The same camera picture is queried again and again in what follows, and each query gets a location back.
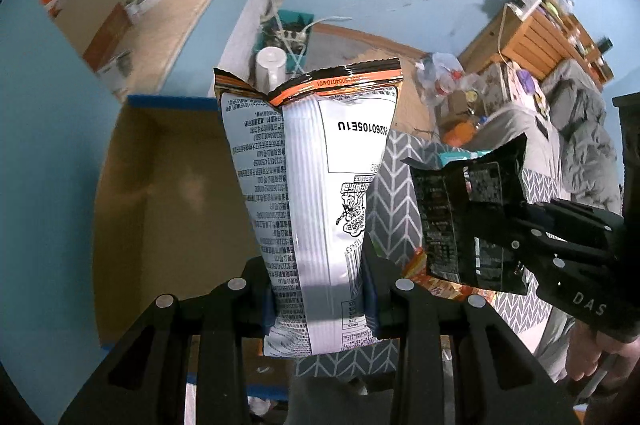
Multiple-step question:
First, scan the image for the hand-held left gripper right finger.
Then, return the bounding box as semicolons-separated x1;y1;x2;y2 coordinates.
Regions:
364;252;581;425

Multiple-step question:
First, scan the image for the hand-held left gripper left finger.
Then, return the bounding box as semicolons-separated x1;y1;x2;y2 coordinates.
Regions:
57;257;277;425

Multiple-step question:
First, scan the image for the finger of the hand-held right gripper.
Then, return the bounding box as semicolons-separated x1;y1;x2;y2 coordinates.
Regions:
500;225;568;291
522;199;623;256

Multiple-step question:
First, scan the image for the orange snack bag black top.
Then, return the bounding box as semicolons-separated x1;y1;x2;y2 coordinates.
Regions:
402;249;501;306

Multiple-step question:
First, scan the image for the white snack bag orange trim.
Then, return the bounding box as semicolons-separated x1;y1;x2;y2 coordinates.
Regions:
213;58;405;358

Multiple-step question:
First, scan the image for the teal snack packet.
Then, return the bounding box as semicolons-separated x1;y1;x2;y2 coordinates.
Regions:
439;146;497;167

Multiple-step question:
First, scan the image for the brown cardboard box blue tape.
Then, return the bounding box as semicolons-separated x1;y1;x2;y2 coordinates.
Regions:
92;94;296;401

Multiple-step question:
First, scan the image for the person's right hand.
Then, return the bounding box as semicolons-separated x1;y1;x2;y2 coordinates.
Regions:
565;321;640;399

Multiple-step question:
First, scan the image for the grey blanket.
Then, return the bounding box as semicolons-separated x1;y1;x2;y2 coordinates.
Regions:
540;58;625;212

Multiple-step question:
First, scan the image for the grey herringbone cloth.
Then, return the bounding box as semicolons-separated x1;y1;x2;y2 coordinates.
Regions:
294;129;571;381

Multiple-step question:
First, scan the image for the orange drink bottle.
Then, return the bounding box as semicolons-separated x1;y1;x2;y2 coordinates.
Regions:
444;120;482;147

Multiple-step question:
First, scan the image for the wooden slatted shelf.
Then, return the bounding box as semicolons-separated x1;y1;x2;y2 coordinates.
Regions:
457;0;616;87

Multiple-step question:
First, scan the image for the clear plastic water bottle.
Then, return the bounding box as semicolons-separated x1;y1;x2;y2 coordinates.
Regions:
417;54;483;106

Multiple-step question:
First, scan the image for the white charger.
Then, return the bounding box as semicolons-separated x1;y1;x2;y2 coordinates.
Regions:
505;0;542;20

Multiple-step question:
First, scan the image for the white cylinder humidifier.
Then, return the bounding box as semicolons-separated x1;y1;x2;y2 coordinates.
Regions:
255;46;289;95

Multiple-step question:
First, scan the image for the white power strip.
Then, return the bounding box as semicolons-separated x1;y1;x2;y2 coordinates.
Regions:
274;29;308;45

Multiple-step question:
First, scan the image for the teal plastic crate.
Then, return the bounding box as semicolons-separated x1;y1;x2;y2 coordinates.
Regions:
257;9;316;73

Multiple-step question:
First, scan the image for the wooden wall shelf board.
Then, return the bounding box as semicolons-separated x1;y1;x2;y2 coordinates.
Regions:
50;0;253;102

